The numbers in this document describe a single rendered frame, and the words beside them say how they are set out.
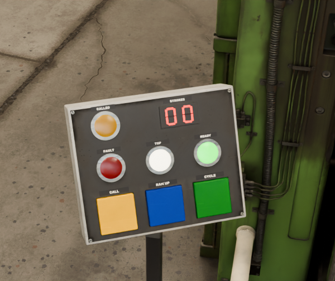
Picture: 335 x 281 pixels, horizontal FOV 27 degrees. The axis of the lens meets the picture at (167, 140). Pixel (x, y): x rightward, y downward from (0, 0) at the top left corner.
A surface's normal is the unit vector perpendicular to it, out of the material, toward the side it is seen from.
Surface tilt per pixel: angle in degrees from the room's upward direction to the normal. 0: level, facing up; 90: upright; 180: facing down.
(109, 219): 60
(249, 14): 90
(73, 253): 0
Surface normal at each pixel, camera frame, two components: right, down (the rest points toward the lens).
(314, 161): -0.18, 0.61
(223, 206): 0.22, 0.13
